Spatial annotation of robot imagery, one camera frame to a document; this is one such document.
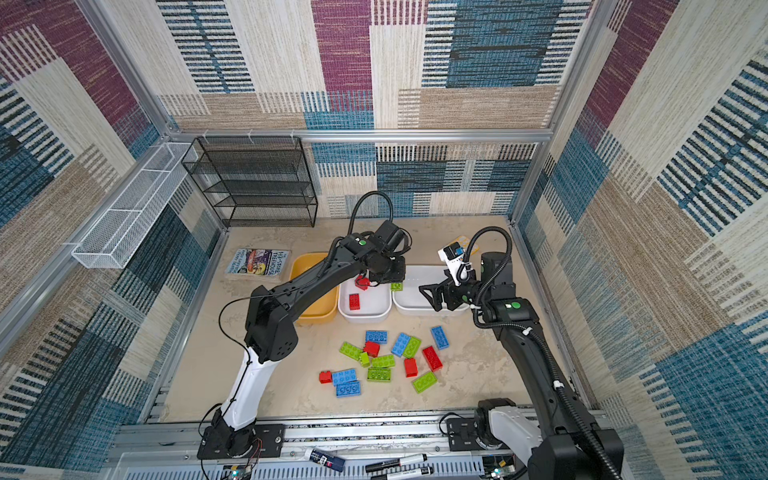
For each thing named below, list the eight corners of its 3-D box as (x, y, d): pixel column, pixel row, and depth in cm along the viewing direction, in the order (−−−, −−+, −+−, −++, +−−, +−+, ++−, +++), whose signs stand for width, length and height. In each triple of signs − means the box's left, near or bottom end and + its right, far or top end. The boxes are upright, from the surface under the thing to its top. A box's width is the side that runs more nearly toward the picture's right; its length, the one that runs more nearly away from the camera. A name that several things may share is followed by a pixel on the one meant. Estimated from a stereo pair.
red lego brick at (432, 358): (432, 372, 86) (433, 369, 84) (422, 351, 89) (422, 348, 88) (442, 368, 86) (443, 365, 85) (431, 347, 90) (432, 344, 89)
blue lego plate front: (337, 398, 82) (336, 396, 80) (337, 386, 84) (335, 383, 82) (361, 394, 82) (360, 392, 80) (360, 382, 84) (359, 379, 82)
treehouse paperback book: (222, 276, 106) (219, 272, 104) (232, 252, 113) (229, 248, 111) (283, 276, 106) (281, 272, 104) (289, 252, 113) (288, 248, 111)
